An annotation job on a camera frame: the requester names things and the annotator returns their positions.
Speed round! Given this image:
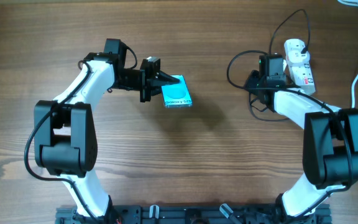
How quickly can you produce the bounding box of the turquoise screen smartphone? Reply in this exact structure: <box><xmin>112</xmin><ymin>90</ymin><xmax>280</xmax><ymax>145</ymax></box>
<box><xmin>162</xmin><ymin>75</ymin><xmax>193</xmax><ymax>108</ymax></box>

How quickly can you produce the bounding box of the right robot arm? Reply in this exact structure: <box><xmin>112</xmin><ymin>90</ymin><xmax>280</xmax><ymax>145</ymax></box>
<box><xmin>244</xmin><ymin>52</ymin><xmax>358</xmax><ymax>222</ymax></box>

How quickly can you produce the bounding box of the black left camera cable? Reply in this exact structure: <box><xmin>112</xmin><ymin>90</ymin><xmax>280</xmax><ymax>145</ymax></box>
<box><xmin>23</xmin><ymin>59</ymin><xmax>93</xmax><ymax>224</ymax></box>

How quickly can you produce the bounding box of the black charging cable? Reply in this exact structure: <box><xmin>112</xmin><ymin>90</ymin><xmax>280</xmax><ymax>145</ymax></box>
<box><xmin>247</xmin><ymin>8</ymin><xmax>311</xmax><ymax>122</ymax></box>

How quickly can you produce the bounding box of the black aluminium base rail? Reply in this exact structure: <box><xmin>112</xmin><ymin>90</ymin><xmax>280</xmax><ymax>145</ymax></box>
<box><xmin>55</xmin><ymin>204</ymin><xmax>333</xmax><ymax>224</ymax></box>

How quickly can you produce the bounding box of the white power strip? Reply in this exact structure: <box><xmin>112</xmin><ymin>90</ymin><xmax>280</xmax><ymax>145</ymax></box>
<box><xmin>284</xmin><ymin>39</ymin><xmax>316</xmax><ymax>95</ymax></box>

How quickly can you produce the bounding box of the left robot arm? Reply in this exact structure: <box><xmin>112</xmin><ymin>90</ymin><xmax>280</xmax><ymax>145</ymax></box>
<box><xmin>24</xmin><ymin>39</ymin><xmax>180</xmax><ymax>223</ymax></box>

